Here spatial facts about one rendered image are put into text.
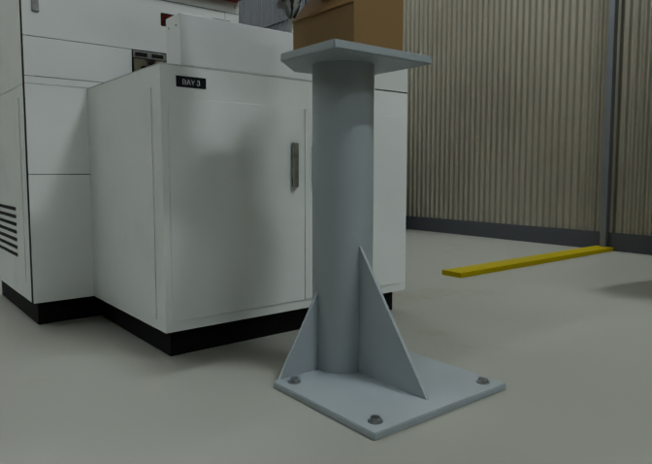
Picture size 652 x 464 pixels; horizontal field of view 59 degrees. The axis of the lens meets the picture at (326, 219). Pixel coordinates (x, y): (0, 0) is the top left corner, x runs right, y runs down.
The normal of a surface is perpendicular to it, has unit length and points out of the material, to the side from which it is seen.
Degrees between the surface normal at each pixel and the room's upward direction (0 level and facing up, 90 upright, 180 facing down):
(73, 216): 90
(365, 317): 90
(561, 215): 90
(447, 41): 90
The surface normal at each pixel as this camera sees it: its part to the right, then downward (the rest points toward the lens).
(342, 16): -0.79, 0.05
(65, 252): 0.63, 0.07
